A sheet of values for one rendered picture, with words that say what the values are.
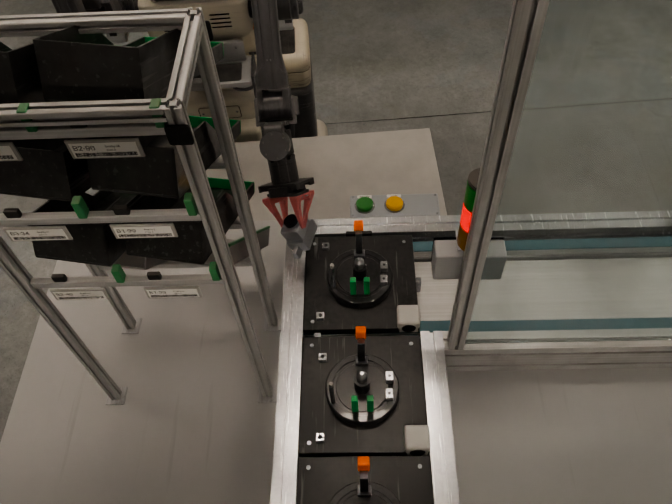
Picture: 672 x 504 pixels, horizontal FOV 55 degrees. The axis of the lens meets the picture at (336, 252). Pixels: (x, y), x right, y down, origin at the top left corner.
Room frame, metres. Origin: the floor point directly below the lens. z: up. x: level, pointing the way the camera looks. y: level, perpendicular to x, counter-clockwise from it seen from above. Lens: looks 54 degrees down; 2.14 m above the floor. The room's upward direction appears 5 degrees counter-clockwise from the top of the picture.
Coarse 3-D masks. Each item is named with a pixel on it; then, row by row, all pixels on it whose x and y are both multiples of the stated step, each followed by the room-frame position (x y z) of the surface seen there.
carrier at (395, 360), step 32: (320, 352) 0.59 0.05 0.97; (352, 352) 0.59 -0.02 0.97; (384, 352) 0.58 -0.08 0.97; (416, 352) 0.58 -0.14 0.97; (320, 384) 0.53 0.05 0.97; (352, 384) 0.51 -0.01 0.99; (384, 384) 0.51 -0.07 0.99; (416, 384) 0.51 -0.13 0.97; (320, 416) 0.46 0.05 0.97; (352, 416) 0.45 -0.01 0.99; (384, 416) 0.44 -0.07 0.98; (416, 416) 0.45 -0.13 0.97; (320, 448) 0.40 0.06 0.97; (352, 448) 0.40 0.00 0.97; (384, 448) 0.39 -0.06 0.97; (416, 448) 0.38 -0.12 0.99
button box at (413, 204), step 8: (352, 200) 0.99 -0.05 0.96; (376, 200) 0.99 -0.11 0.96; (384, 200) 0.98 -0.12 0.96; (408, 200) 0.98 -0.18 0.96; (416, 200) 0.98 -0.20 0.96; (424, 200) 0.97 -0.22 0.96; (432, 200) 0.97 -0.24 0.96; (352, 208) 0.97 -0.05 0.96; (376, 208) 0.96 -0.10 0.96; (384, 208) 0.96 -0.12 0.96; (408, 208) 0.95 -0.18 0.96; (416, 208) 0.95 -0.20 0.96; (424, 208) 0.95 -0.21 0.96; (432, 208) 0.95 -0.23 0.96; (352, 216) 0.94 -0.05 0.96; (360, 216) 0.94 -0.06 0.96; (368, 216) 0.94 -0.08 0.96; (376, 216) 0.94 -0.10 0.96; (384, 216) 0.94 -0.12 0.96; (392, 216) 0.94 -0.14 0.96; (400, 216) 0.93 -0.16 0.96
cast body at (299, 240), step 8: (288, 216) 0.85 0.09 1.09; (288, 224) 0.83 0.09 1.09; (296, 224) 0.83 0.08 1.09; (312, 224) 0.85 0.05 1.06; (280, 232) 0.82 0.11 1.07; (288, 232) 0.82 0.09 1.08; (296, 232) 0.81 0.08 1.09; (304, 232) 0.82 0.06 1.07; (312, 232) 0.84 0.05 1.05; (288, 240) 0.82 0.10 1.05; (296, 240) 0.81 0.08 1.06; (304, 240) 0.81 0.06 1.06; (312, 240) 0.82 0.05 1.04; (296, 248) 0.80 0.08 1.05; (304, 248) 0.80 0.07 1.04; (296, 256) 0.79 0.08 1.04
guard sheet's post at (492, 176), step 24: (528, 0) 0.58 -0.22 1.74; (528, 24) 0.59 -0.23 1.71; (504, 48) 0.61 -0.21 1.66; (528, 48) 0.58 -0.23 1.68; (504, 72) 0.59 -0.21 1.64; (528, 72) 0.58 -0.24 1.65; (504, 96) 0.58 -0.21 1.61; (504, 120) 0.58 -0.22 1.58; (504, 144) 0.58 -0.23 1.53; (504, 168) 0.58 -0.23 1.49; (480, 192) 0.59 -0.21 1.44; (480, 216) 0.58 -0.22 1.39; (480, 240) 0.59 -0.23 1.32; (480, 264) 0.58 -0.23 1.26; (456, 312) 0.58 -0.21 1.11; (456, 336) 0.58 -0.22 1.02
